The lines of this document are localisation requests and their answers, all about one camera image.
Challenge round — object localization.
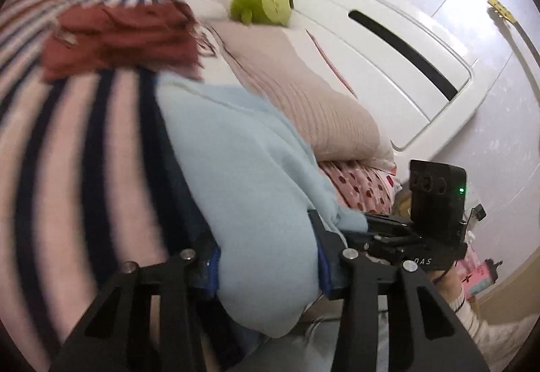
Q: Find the striped bed blanket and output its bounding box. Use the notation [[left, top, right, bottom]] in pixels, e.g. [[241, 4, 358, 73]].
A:
[[1, 0, 221, 371]]

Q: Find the light blue garment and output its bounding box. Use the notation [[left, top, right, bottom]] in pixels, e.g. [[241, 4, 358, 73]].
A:
[[157, 72, 368, 338]]

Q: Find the yellow guitar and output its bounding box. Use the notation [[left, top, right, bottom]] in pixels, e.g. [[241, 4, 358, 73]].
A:
[[487, 0, 540, 78]]

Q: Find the right hand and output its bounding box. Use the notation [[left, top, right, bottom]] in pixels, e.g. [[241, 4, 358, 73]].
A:
[[427, 266, 462, 303]]

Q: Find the pink ribbed pillow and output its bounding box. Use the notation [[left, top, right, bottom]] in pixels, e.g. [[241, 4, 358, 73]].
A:
[[204, 20, 397, 173]]

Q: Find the black camera box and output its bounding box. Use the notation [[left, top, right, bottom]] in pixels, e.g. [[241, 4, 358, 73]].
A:
[[409, 160, 467, 248]]

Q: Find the white bed headboard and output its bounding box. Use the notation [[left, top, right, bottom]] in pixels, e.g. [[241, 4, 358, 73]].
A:
[[290, 0, 496, 160]]

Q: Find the right forearm cream sleeve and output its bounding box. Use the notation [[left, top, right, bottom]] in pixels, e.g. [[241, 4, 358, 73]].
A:
[[448, 291, 539, 367]]

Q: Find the dark red garment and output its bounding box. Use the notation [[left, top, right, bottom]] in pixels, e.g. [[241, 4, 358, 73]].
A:
[[41, 1, 201, 82]]

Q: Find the green plush toy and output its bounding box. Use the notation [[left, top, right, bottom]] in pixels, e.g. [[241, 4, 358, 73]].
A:
[[230, 0, 294, 26]]

